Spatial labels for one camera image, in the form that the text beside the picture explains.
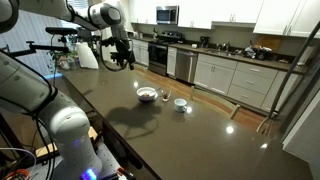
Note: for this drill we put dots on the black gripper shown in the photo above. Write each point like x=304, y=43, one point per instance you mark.
x=122, y=51

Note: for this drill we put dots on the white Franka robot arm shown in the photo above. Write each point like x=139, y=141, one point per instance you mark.
x=66, y=123

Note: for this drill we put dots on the white ceramic bowl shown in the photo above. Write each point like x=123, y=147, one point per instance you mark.
x=143, y=90

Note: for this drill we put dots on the white ceramic cup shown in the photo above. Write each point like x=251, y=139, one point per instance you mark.
x=180, y=105

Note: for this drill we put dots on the white lower kitchen cabinets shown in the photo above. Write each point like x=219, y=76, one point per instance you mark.
x=141, y=53
x=253, y=83

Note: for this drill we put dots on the white kitchen cabinets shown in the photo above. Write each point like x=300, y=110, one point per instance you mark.
x=200, y=13
x=253, y=83
x=141, y=53

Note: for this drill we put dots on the black stainless stove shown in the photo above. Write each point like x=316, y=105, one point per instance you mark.
x=158, y=55

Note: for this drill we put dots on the dried fruit nut mix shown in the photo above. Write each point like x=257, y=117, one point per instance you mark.
x=145, y=95

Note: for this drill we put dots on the white bag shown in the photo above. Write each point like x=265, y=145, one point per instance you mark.
x=86, y=56

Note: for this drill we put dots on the dark glass bottle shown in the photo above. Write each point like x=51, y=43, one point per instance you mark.
x=154, y=34

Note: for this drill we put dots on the clear drinking glass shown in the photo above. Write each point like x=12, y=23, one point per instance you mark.
x=166, y=96

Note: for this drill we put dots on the stainless steel dishwasher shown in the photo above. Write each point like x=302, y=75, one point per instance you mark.
x=185, y=66

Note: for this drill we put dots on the stainless steel microwave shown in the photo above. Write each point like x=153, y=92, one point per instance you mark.
x=166, y=15

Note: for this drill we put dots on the black coffee maker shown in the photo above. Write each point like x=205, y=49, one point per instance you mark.
x=204, y=41

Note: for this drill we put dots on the white upper kitchen cabinets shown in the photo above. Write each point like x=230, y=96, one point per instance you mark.
x=200, y=13

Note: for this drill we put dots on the chrome kitchen faucet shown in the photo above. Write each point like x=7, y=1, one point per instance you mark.
x=226, y=46

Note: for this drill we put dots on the wooden board under robot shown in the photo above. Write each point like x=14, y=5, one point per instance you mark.
x=45, y=150

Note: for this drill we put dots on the light wooden chair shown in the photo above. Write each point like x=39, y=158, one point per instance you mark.
x=235, y=111
x=261, y=124

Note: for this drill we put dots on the pile of dishes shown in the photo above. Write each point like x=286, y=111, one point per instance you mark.
x=258, y=51

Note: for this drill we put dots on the wooden cutting board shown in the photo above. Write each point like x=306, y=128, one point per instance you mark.
x=271, y=41

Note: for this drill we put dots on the grey metal stand pole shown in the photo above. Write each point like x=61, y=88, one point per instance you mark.
x=290, y=71

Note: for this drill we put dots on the white paper towel roll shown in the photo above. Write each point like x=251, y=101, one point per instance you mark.
x=305, y=55

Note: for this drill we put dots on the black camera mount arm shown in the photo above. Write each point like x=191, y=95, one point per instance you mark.
x=61, y=30

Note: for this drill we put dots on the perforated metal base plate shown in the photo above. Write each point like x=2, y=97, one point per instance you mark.
x=106, y=163

